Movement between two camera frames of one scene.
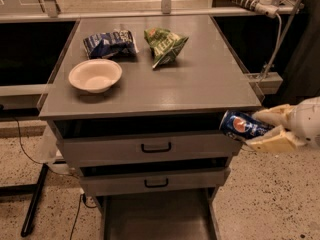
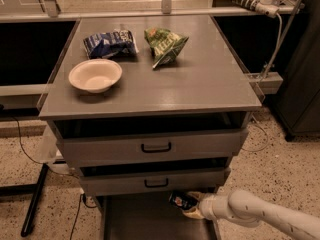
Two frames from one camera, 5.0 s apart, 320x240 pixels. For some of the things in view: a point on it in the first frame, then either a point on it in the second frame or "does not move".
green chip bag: x=164 y=45 does not move
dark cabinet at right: x=304 y=77 does not move
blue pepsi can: x=242 y=126 -> x=183 y=200
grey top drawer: x=184 y=140 does not move
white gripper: x=307 y=119 -> x=206 y=206
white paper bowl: x=95 y=75 does not move
